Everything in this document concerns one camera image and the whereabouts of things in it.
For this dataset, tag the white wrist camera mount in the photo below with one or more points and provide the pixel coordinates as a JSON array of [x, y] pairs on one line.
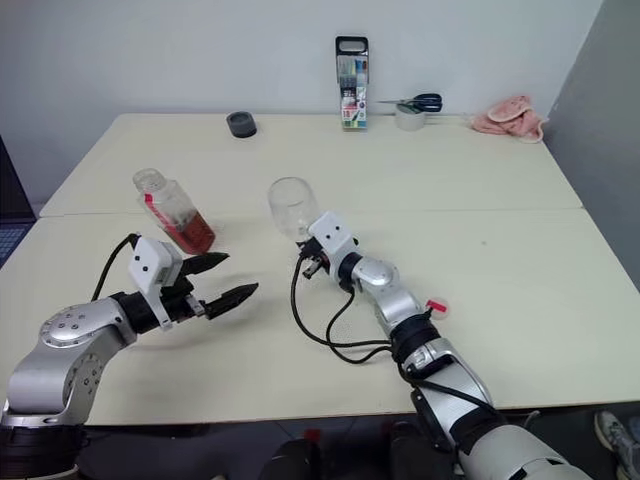
[[331, 235], [147, 260]]

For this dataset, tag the grey sneaker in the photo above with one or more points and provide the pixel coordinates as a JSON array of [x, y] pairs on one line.
[[617, 440]]

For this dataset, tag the black round cap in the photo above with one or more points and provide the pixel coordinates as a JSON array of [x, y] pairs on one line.
[[242, 125]]

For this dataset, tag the dark laptop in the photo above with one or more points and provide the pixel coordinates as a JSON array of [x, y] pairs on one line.
[[10, 200]]

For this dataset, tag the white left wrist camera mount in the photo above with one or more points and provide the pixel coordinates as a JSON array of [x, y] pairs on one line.
[[147, 260]]

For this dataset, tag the white tape roll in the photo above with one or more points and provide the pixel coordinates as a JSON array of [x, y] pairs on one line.
[[410, 119]]

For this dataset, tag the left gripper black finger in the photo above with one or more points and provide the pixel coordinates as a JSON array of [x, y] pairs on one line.
[[205, 263], [230, 300]]

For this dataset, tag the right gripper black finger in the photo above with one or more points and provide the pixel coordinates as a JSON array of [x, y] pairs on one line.
[[304, 244], [312, 271]]

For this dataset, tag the bottle with red liquid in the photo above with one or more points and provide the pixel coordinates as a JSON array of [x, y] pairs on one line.
[[190, 232]]

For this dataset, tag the pink cloth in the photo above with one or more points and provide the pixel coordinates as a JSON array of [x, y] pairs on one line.
[[510, 119]]

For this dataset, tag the dark rounded shape red tab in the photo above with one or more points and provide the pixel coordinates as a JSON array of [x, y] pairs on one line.
[[292, 460]]

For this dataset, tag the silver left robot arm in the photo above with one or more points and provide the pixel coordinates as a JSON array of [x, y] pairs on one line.
[[75, 325]]

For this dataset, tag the clear wine glass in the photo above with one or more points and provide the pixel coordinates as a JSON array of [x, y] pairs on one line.
[[292, 210]]

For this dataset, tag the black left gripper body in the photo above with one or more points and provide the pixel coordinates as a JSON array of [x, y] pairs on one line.
[[176, 300]]

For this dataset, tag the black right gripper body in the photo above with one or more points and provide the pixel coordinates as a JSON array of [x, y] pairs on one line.
[[322, 259]]

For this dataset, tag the marker pen pack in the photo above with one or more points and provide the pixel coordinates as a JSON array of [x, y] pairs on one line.
[[352, 95]]

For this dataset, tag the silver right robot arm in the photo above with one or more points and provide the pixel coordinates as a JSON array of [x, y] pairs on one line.
[[387, 287]]

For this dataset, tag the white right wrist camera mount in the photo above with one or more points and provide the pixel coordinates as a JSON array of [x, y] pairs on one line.
[[331, 235]]

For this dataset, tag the white bottle cap pink label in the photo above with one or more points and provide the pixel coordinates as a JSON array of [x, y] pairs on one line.
[[439, 307]]

